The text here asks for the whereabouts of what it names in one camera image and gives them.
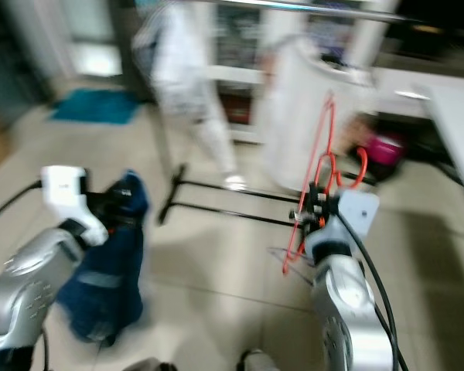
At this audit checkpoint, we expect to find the red wire hanger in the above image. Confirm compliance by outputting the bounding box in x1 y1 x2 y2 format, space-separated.
281 92 370 276

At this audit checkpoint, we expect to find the dark blue garment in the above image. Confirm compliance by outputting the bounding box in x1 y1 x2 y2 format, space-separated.
58 172 150 345

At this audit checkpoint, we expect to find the magenta bin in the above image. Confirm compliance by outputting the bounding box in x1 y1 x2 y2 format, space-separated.
367 132 408 168

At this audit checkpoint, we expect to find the pale hanging garment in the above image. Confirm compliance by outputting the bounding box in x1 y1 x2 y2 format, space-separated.
261 35 380 195

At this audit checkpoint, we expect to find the teal floor mat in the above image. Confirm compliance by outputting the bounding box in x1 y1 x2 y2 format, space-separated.
49 87 141 125

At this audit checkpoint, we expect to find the white low cabinet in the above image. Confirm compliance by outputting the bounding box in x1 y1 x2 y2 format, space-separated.
205 63 438 148

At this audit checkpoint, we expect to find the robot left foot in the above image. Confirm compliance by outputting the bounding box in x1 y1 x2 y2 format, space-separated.
127 356 172 371

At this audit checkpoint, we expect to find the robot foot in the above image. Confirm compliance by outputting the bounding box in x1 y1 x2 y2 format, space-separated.
235 349 280 371
127 356 172 371

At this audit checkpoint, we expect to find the white hanging shirt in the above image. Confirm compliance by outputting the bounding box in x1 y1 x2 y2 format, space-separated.
135 0 242 191

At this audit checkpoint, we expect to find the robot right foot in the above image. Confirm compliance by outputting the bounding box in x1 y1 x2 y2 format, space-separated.
235 349 280 371

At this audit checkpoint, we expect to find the metal clothes rack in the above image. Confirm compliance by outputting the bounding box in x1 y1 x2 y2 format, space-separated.
124 0 400 230

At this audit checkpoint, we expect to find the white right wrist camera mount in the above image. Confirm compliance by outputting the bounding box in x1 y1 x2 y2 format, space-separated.
305 189 380 260

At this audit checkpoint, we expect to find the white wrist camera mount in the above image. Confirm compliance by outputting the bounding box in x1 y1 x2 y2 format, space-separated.
40 165 109 247
305 189 380 260

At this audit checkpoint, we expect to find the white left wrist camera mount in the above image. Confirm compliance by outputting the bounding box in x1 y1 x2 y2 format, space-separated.
40 165 109 247

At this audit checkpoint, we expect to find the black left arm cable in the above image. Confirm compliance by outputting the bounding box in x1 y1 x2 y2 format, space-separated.
0 181 44 230

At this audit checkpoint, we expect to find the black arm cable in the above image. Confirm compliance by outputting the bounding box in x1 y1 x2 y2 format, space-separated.
0 181 44 230
336 212 411 371

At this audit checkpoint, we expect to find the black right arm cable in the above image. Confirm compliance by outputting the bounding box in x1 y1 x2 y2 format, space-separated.
336 212 411 371

